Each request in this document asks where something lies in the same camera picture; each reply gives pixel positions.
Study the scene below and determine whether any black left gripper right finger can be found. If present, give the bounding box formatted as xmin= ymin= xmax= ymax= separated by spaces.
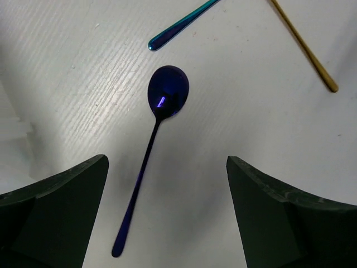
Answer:
xmin=226 ymin=156 xmax=356 ymax=267

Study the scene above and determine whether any purple blue iridescent spoon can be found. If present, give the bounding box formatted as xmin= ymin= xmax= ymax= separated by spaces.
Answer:
xmin=111 ymin=65 xmax=190 ymax=257

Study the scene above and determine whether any rainbow iridescent spoon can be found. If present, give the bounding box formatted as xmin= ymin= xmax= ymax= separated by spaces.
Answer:
xmin=148 ymin=0 xmax=219 ymax=51

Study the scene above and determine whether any slim gold spoon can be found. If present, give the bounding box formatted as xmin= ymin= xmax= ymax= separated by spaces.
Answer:
xmin=269 ymin=0 xmax=339 ymax=93

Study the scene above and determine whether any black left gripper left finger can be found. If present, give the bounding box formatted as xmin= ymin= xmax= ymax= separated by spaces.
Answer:
xmin=1 ymin=155 xmax=109 ymax=267

